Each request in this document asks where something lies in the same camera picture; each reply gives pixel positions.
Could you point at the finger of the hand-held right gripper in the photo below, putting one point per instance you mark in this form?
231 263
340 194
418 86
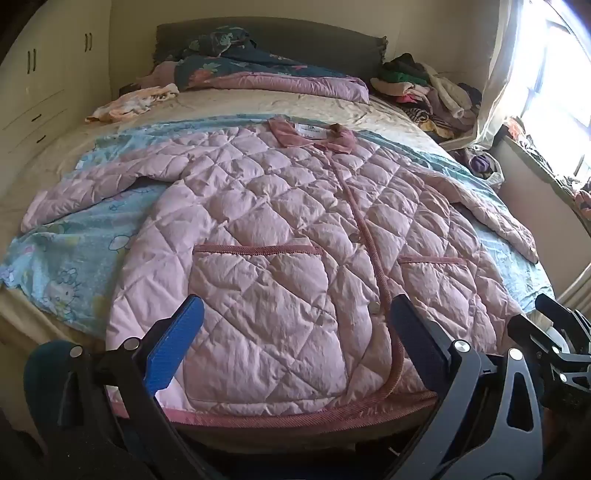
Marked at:
561 316
531 334

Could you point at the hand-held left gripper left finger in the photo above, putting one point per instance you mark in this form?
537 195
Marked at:
178 344

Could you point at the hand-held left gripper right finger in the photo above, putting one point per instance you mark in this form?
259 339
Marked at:
415 344

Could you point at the pink quilted jacket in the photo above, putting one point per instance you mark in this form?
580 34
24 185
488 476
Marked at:
277 230

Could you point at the bag of clothes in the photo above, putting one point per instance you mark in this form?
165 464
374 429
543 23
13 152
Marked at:
480 164

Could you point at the pile of mixed clothes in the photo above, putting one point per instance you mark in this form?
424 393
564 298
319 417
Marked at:
429 92

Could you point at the blue cartoon printed sheet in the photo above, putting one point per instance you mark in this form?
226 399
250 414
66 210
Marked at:
83 240

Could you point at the green window sill cover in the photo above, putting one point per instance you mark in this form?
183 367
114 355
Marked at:
535 173

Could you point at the window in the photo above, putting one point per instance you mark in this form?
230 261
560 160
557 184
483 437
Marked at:
563 92

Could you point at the small pink white garment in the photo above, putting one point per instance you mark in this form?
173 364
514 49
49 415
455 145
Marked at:
134 101

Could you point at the white curtain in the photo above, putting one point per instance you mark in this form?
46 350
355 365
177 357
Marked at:
508 69

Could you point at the bed with beige sheet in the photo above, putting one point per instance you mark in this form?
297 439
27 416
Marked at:
300 104

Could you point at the pink pillow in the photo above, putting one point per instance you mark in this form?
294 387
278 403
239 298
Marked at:
164 74

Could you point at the dark floral quilt pink lining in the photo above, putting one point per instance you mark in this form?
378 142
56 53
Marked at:
240 62

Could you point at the cream wardrobe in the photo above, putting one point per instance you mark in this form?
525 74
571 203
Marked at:
46 83

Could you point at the grey padded headboard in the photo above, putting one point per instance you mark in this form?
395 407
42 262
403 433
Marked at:
300 41

